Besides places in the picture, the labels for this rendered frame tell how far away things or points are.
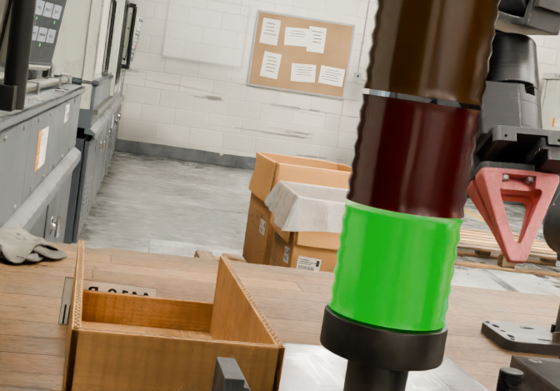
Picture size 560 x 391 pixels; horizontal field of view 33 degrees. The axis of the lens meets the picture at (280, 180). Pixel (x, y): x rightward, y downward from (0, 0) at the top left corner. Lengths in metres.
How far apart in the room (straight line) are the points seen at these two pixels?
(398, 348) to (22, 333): 0.50
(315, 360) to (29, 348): 0.21
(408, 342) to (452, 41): 0.09
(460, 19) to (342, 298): 0.09
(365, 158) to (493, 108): 0.53
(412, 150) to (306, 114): 11.16
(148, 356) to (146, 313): 0.25
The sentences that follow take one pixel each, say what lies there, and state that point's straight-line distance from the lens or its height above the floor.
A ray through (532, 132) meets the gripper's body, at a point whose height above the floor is 1.11.
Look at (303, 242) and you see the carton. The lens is 4.00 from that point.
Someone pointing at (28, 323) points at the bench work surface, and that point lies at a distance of 0.78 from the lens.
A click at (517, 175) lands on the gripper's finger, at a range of 0.81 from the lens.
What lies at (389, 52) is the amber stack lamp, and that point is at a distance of 0.28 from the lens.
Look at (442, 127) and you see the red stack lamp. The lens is 0.28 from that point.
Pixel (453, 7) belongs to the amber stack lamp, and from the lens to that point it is 0.28.
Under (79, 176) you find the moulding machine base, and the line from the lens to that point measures 5.14.
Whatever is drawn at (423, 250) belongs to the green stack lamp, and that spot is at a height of 1.08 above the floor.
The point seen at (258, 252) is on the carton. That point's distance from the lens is 4.72.
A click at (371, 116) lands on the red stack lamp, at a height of 1.11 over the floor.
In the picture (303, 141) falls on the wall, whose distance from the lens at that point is 11.46.
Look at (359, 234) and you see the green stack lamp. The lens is 0.29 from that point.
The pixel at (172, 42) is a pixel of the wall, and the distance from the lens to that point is 11.28.
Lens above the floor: 1.12
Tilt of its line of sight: 6 degrees down
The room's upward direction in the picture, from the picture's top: 8 degrees clockwise
